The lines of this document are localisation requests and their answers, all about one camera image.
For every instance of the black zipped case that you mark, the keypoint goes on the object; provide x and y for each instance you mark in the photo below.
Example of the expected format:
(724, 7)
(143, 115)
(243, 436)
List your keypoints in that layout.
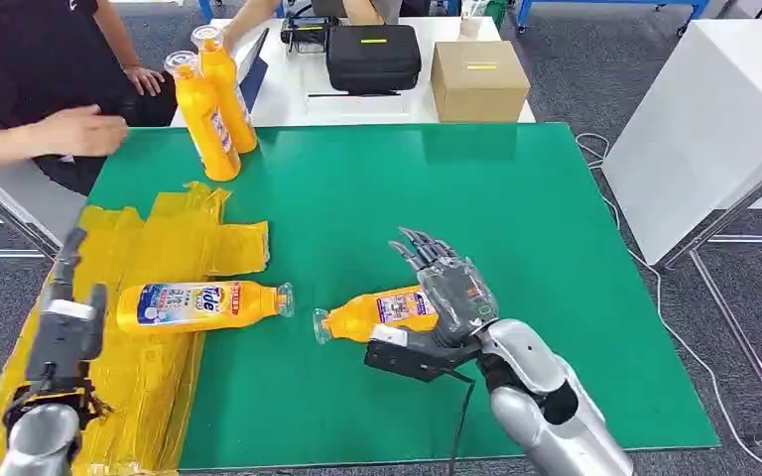
(373, 66)

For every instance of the green table mat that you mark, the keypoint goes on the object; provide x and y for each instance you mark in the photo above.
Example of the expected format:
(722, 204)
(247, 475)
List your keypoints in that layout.
(387, 197)

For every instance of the black handheld controller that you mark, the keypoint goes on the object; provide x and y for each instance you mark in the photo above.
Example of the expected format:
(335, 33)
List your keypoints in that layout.
(309, 33)

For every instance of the cardboard box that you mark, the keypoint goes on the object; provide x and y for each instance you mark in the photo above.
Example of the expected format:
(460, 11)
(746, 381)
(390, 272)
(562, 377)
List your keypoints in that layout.
(479, 89)

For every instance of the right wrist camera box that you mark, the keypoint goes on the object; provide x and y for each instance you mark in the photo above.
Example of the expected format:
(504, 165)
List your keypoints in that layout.
(401, 358)

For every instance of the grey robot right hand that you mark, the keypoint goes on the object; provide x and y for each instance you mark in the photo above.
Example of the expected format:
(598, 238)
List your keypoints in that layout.
(460, 296)

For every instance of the metal frame bars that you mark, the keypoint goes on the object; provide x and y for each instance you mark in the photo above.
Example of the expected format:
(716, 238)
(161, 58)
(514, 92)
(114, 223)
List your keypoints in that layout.
(13, 217)
(736, 207)

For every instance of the person's left hand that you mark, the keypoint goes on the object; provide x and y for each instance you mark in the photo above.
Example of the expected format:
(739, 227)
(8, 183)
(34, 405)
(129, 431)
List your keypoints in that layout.
(144, 80)

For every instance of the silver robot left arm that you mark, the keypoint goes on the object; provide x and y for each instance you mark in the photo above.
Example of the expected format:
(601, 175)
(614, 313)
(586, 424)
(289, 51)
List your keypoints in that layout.
(39, 440)

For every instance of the white board panel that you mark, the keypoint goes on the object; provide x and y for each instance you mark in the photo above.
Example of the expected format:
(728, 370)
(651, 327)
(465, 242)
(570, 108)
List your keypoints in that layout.
(696, 131)

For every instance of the clear plastic cup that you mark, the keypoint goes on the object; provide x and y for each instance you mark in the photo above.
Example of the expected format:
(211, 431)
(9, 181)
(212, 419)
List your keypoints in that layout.
(472, 23)

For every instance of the person's right hand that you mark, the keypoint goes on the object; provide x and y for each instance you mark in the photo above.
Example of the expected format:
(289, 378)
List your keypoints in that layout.
(85, 131)

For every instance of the person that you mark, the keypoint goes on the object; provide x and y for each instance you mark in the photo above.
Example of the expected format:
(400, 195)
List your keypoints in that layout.
(394, 5)
(26, 59)

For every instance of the yellow plastic sheet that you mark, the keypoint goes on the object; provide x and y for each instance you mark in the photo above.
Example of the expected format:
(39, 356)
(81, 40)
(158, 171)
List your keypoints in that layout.
(131, 381)

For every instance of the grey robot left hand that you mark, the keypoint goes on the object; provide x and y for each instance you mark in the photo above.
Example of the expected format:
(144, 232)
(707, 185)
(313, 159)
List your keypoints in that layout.
(62, 341)

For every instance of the grey board panel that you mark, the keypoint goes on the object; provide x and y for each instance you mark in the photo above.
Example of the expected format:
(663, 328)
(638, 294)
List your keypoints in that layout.
(26, 197)

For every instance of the orange drink bottle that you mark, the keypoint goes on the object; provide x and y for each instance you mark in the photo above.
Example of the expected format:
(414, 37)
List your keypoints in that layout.
(355, 318)
(200, 125)
(249, 305)
(230, 92)

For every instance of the white table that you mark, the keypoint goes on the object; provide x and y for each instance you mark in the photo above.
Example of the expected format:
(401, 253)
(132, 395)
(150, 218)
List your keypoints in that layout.
(302, 108)

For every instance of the blue table frame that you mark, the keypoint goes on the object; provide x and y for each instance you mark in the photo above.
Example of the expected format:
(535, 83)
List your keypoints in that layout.
(617, 2)
(205, 8)

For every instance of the green plastic crate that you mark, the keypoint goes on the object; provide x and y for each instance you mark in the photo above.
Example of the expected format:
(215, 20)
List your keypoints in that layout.
(498, 12)

